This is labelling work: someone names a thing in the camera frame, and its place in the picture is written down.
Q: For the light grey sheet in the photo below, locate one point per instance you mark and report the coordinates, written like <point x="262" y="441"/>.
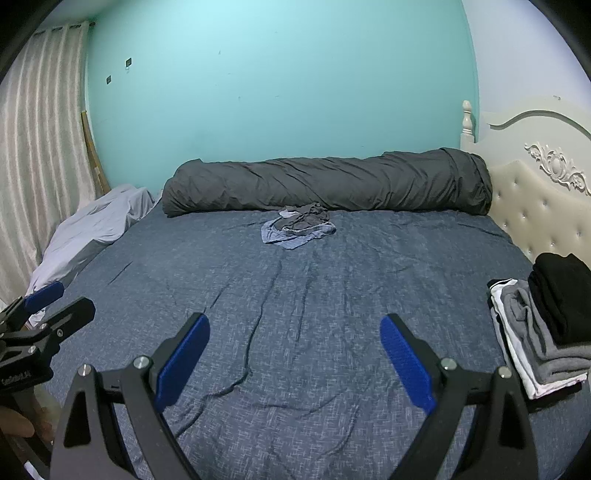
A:
<point x="87" y="230"/>

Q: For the cream striped curtain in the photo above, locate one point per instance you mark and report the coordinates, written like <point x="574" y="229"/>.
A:
<point x="41" y="161"/>

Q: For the black folded garment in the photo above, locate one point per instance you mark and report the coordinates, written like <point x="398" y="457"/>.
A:
<point x="561" y="295"/>

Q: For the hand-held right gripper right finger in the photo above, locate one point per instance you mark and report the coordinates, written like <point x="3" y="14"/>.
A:
<point x="406" y="364"/>

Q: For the person's left hand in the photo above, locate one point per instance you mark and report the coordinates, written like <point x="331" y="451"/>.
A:
<point x="14" y="422"/>

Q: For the white folded garment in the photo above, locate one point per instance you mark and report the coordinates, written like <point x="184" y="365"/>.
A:
<point x="519" y="364"/>

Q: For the bed with blue sheet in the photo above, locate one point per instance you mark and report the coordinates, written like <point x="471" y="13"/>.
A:
<point x="295" y="300"/>

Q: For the cream tufted headboard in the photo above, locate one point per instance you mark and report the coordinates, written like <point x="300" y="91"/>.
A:
<point x="540" y="198"/>

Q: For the wooden frame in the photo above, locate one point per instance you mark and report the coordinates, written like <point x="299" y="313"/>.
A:
<point x="94" y="157"/>

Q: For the rolled grey duvet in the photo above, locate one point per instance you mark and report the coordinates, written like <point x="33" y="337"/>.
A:
<point x="323" y="184"/>

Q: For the grey underwear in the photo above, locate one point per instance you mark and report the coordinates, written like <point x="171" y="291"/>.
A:
<point x="307" y="214"/>

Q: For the small cream bedpost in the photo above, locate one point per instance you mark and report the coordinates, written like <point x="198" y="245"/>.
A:
<point x="468" y="120"/>

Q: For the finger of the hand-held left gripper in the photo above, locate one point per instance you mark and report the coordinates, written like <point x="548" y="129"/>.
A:
<point x="69" y="316"/>
<point x="44" y="294"/>

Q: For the blue checked shorts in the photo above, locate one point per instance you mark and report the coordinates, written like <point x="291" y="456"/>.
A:
<point x="291" y="237"/>

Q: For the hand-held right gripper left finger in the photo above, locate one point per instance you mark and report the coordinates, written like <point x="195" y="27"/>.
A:
<point x="182" y="364"/>

